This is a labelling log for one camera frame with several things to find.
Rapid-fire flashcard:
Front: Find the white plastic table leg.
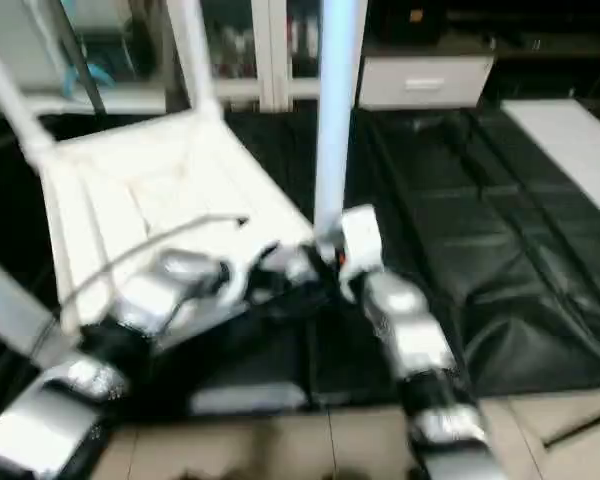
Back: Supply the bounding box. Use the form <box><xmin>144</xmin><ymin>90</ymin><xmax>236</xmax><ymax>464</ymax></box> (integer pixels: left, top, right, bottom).
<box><xmin>0</xmin><ymin>30</ymin><xmax>56</xmax><ymax>161</ymax></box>
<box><xmin>168</xmin><ymin>0</ymin><xmax>224</xmax><ymax>116</ymax></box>
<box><xmin>0</xmin><ymin>250</ymin><xmax>71</xmax><ymax>366</ymax></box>
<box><xmin>310</xmin><ymin>0</ymin><xmax>369</xmax><ymax>246</ymax></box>

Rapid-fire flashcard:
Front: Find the white plastic table top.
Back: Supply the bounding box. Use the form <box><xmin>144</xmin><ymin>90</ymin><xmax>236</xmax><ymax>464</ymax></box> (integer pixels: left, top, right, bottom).
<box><xmin>20</xmin><ymin>105</ymin><xmax>326</xmax><ymax>346</ymax></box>

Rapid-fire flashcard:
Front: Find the black table mat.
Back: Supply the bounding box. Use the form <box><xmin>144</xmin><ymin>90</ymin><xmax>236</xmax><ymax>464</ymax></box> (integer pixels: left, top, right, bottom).
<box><xmin>0</xmin><ymin>105</ymin><xmax>600</xmax><ymax>411</ymax></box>

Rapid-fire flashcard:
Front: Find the white drawer unit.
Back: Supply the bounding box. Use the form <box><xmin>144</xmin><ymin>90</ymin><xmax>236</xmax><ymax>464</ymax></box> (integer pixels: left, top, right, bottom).
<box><xmin>358</xmin><ymin>55</ymin><xmax>496</xmax><ymax>109</ymax></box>

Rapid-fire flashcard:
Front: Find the white glass door cabinet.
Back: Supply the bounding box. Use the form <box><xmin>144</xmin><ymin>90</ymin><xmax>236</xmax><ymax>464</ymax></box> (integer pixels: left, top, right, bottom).
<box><xmin>160</xmin><ymin>0</ymin><xmax>371</xmax><ymax>111</ymax></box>

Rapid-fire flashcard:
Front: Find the black metal workbench leg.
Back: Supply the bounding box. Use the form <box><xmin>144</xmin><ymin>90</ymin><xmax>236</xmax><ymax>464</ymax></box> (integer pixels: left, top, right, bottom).
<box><xmin>540</xmin><ymin>405</ymin><xmax>600</xmax><ymax>446</ymax></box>

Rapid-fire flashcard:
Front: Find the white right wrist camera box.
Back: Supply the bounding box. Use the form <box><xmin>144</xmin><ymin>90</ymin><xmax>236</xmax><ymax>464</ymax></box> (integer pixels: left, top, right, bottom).
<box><xmin>335</xmin><ymin>205</ymin><xmax>383</xmax><ymax>286</ymax></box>

